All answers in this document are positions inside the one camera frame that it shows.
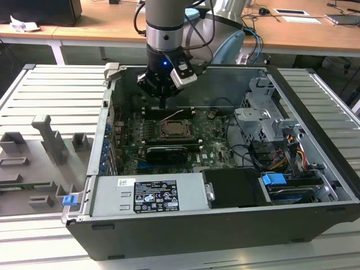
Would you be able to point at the black computer mouse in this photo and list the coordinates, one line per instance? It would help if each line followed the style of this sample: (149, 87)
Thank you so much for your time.
(264, 11)

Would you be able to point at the small white paper sheet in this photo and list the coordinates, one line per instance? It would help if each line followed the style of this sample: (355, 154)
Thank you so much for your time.
(140, 9)

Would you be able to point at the short wooden desk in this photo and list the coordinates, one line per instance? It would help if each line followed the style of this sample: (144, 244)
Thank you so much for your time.
(28, 35)

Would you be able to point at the black open PC case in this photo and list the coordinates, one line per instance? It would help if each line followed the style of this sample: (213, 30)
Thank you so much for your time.
(197, 239)

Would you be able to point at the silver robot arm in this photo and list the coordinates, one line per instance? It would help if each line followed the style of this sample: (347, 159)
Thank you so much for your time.
(164, 17)

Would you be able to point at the black monitor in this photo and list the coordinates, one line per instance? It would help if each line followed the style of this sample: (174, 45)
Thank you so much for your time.
(42, 11)

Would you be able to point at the green RAM stick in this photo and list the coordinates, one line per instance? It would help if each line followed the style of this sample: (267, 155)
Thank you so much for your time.
(17, 186)

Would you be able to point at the black plastic shroud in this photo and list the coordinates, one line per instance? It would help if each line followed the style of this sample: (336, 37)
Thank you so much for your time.
(233, 188)

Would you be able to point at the grey laptop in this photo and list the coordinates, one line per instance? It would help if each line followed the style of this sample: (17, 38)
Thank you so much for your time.
(343, 19)

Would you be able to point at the grey parts rack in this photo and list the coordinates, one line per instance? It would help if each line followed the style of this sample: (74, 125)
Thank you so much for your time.
(42, 168)

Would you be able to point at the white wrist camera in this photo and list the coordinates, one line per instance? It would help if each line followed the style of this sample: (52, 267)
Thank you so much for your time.
(182, 78)

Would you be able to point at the crumpled white paper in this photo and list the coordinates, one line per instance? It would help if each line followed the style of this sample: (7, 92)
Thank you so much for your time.
(24, 26)

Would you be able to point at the black graphics card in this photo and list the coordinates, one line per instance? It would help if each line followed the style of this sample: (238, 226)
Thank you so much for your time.
(166, 154)

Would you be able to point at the hard disk in blue carrier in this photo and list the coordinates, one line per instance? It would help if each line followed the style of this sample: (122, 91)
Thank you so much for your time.
(272, 179)

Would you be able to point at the silver power supply with label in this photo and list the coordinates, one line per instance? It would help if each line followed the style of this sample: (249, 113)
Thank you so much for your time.
(112, 197)

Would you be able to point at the green motherboard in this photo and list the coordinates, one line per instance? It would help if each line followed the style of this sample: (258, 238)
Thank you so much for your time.
(213, 140)

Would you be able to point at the silver metal drive cage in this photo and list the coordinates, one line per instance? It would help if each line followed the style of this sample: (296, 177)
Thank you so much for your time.
(253, 118)

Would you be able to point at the silver coin cell battery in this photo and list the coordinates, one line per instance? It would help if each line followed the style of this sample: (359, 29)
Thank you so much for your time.
(212, 114)

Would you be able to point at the long wooden desk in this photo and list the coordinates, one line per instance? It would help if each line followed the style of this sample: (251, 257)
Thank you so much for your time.
(112, 25)

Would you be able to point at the blue expansion slot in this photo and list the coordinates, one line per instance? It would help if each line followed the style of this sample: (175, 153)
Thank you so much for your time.
(143, 168)

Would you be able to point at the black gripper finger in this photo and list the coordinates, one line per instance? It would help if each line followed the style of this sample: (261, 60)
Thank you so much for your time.
(171, 92)
(152, 90)

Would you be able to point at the large white paper sheet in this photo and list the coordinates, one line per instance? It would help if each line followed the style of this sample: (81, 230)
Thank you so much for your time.
(301, 19)

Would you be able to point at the CPU socket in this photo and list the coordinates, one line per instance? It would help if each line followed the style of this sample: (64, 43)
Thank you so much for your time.
(161, 123)

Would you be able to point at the CPU silver lid green board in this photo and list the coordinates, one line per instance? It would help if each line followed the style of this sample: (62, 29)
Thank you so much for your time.
(175, 128)

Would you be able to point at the blue plastic latch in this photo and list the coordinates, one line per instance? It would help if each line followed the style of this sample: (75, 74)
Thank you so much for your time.
(69, 201)

